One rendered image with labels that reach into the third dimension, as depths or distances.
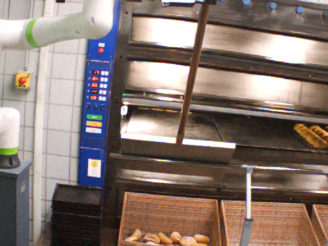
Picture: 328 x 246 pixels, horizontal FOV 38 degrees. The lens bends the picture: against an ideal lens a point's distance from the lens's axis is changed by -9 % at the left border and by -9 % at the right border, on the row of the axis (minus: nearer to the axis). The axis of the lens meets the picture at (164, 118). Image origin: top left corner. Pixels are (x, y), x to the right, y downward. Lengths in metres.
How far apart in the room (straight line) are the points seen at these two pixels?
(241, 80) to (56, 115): 1.09
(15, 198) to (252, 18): 1.68
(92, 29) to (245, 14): 1.49
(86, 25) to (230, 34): 1.46
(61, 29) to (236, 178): 1.68
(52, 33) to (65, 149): 1.37
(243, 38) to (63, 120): 1.15
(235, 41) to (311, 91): 0.57
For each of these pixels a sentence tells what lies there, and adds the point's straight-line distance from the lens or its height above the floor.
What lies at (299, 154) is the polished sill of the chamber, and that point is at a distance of 3.09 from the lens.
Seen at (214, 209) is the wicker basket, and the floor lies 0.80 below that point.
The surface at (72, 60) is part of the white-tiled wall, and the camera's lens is 2.92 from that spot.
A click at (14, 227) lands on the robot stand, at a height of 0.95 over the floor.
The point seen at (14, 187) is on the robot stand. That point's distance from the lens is 2.11.
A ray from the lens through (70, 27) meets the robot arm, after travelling 1.66.
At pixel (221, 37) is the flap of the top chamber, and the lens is 2.90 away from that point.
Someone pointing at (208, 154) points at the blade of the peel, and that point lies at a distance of 2.55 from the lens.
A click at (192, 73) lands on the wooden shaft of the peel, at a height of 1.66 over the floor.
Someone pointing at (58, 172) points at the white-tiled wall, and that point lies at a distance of 3.07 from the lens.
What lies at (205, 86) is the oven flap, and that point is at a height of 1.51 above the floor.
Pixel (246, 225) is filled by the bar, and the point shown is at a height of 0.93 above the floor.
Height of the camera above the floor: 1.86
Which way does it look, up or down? 11 degrees down
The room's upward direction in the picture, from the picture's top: 6 degrees clockwise
